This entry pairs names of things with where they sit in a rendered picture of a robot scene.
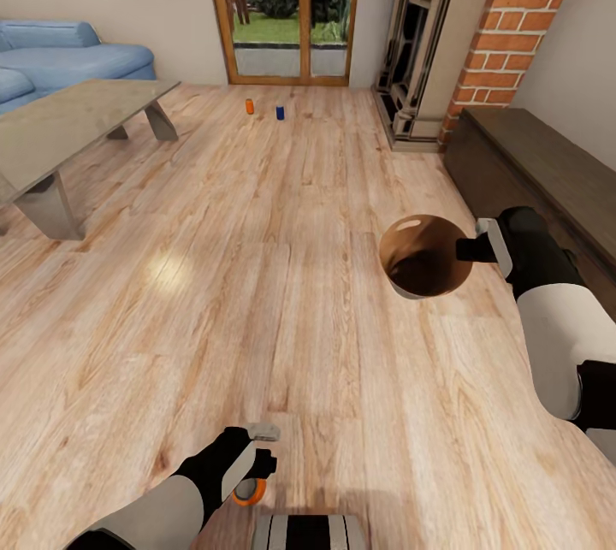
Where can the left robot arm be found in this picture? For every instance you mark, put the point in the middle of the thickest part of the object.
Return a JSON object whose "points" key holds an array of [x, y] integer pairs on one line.
{"points": [[172, 515]]}

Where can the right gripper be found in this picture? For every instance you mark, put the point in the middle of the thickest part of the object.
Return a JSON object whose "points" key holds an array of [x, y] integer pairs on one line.
{"points": [[472, 250]]}

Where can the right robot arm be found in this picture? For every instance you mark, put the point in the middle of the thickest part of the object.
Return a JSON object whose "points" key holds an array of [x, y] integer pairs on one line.
{"points": [[570, 339]]}

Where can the cabinet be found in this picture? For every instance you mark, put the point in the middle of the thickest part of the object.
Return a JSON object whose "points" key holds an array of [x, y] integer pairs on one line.
{"points": [[501, 158]]}

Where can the trash can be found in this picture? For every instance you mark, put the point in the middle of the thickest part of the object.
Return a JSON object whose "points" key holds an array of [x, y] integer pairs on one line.
{"points": [[420, 259]]}

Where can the sofa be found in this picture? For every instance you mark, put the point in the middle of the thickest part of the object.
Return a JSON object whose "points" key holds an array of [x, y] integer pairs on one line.
{"points": [[38, 58]]}

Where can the coffee table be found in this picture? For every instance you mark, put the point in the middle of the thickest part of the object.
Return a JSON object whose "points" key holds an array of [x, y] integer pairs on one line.
{"points": [[40, 137]]}

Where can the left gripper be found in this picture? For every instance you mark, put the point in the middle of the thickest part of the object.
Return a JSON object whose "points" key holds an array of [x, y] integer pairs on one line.
{"points": [[263, 466]]}

